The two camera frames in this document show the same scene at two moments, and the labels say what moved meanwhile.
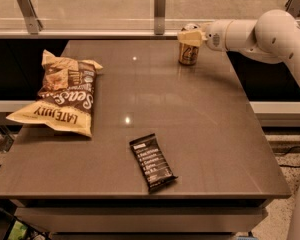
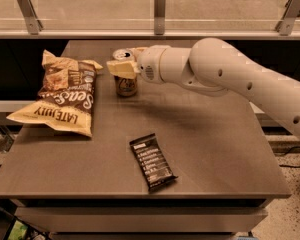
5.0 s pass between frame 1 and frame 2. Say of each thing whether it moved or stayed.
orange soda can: moved
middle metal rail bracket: stayed
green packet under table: stayed
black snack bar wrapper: stayed
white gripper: moved
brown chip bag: stayed
